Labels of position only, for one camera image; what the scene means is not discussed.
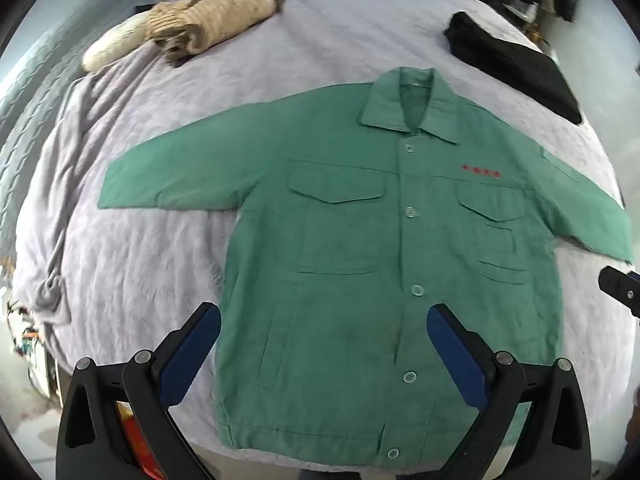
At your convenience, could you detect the white pillow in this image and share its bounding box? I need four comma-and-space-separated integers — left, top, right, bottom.
81, 10, 157, 73

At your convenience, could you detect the beige knitted sweater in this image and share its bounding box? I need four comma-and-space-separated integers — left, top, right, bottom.
145, 0, 298, 68

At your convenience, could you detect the red box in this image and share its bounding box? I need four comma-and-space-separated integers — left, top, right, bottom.
114, 400, 168, 480

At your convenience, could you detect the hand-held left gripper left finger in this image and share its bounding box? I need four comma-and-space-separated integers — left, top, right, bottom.
56, 301, 223, 480

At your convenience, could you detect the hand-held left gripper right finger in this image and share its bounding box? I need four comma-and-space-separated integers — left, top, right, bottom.
426, 302, 601, 480

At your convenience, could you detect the green work jacket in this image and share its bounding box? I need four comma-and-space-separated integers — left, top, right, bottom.
96, 66, 633, 463

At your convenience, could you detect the grey quilted bedspread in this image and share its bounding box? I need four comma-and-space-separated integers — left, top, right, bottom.
0, 0, 157, 241

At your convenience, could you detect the colourful clutter pile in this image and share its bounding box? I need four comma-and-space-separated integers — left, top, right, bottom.
0, 255, 57, 401

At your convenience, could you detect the lavender blanket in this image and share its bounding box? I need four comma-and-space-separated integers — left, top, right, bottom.
12, 0, 626, 461

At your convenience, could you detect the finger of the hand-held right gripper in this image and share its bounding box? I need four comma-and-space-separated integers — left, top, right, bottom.
598, 266, 640, 319

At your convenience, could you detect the black folded garment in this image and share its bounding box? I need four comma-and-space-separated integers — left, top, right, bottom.
444, 11, 584, 126

